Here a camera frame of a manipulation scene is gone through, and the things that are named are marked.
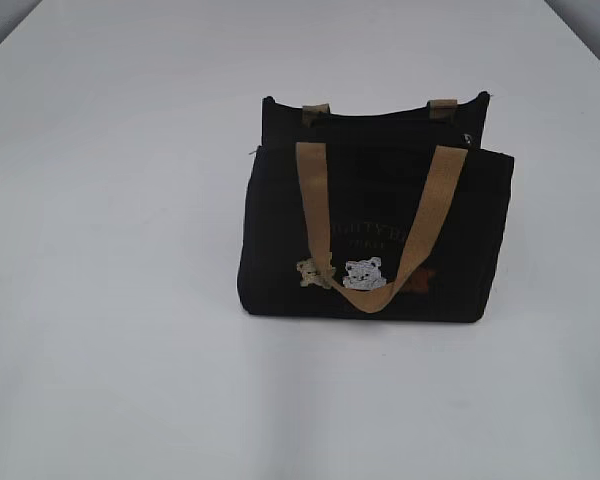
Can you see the black canvas tote bag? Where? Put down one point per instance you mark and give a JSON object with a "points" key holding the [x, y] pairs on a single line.
{"points": [[376, 169]]}

